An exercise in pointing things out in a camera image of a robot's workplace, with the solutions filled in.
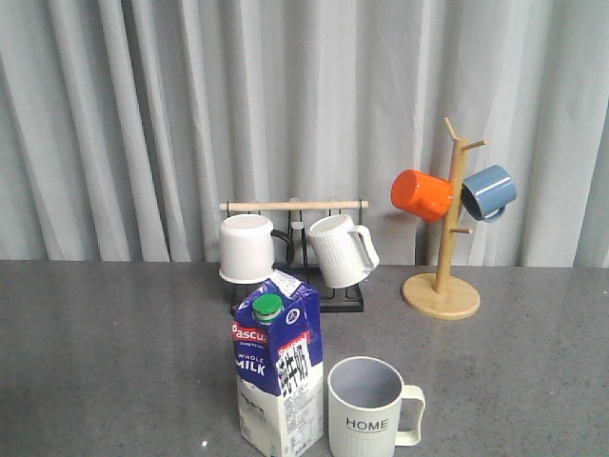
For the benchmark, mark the blue white milk carton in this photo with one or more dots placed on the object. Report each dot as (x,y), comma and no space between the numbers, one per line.
(278,353)

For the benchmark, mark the cream HOME mug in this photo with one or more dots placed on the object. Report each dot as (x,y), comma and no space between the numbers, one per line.
(365,398)

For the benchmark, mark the white ribbed mug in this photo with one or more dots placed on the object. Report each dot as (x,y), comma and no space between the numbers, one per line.
(345,251)

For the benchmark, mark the orange mug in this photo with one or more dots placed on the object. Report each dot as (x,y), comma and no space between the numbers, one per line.
(421,194)

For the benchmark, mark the wooden mug tree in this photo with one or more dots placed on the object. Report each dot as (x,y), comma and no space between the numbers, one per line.
(440,294)

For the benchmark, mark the blue mug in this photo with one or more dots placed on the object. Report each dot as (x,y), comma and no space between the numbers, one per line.
(486,193)

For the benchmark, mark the grey curtain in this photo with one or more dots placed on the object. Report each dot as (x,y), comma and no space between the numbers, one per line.
(126,124)

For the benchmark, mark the black wire mug rack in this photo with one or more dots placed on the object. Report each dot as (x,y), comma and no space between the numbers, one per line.
(340,300)

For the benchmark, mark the white mug black handle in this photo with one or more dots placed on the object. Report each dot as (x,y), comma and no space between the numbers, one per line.
(247,248)

